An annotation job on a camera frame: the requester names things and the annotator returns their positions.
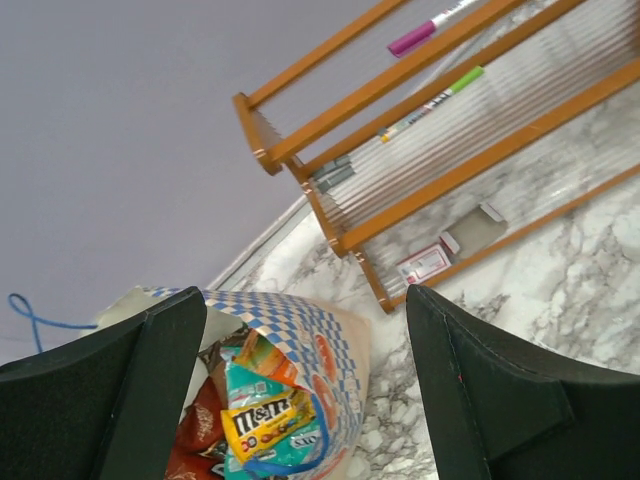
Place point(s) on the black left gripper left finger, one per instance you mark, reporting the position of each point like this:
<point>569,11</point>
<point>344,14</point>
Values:
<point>105,406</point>

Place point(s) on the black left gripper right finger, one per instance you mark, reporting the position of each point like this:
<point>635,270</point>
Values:
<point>500,407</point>

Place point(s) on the teal snack bag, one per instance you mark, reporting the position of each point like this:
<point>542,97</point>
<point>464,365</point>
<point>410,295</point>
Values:
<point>284,458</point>

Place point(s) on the yellow M&M's candy bag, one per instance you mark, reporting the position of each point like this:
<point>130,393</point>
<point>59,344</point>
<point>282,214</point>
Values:
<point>252,429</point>

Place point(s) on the checkered paper bag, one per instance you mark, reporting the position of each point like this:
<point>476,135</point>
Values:
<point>329,346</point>

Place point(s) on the brown sea salt snack bag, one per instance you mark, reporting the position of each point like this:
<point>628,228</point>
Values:
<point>211,356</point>

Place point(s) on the orange snack bag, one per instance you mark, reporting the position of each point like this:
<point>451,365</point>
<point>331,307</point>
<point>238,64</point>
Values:
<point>260,357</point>

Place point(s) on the small red white card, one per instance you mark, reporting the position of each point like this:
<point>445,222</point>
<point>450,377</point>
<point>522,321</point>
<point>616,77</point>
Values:
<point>424,264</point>

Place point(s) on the wooden shelf rack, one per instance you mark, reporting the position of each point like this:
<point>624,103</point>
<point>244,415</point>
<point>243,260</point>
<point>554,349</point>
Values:
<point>551,124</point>

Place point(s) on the green marker pen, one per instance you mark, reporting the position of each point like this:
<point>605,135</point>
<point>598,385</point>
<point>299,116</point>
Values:
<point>398,127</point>

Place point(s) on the pink marker pen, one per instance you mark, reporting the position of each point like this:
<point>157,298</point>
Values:
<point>423,33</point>

